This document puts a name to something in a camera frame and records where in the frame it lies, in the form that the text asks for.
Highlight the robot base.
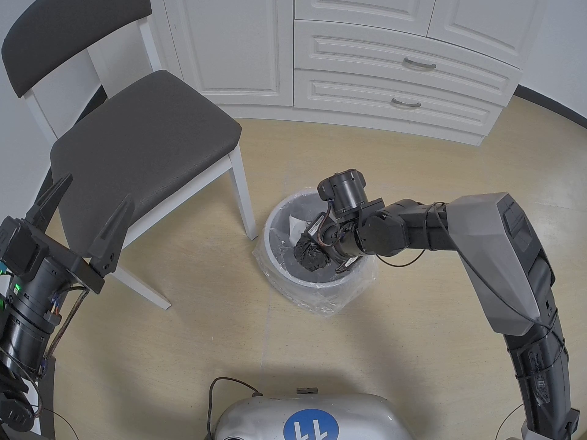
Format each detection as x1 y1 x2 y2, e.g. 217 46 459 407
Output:
216 388 406 440

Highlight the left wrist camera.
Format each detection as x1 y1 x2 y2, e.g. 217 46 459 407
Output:
0 217 44 278

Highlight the crumpled white paper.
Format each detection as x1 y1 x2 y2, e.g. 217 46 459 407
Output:
289 215 317 236

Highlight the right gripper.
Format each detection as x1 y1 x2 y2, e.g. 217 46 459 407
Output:
303 212 364 270

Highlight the white wardrobe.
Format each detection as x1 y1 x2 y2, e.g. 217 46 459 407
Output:
147 0 548 146

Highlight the black plastic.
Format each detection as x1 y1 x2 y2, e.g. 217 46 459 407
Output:
293 233 332 272

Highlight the clear plastic bag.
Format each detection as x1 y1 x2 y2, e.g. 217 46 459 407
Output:
253 188 380 316

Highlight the grey padded white chair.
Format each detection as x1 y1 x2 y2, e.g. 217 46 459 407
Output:
1 0 257 310

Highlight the white trash bin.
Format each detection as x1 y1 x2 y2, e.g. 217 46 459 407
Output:
264 190 374 303

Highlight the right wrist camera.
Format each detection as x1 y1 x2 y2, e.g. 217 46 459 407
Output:
317 177 338 204

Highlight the black cable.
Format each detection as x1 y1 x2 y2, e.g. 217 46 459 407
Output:
207 377 263 435

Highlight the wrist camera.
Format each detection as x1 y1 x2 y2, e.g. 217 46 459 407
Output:
317 177 338 204
0 217 44 278

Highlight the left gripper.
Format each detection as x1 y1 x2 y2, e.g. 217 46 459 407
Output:
6 172 134 336

